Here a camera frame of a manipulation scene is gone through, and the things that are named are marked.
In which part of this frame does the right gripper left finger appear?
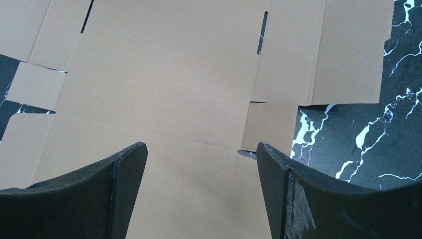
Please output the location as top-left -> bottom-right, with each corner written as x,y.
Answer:
0,142 -> 148,239

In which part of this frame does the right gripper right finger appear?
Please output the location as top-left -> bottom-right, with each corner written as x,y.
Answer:
256,142 -> 422,239

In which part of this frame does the brown cardboard box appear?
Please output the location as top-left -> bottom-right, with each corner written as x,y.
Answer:
0,0 -> 394,239

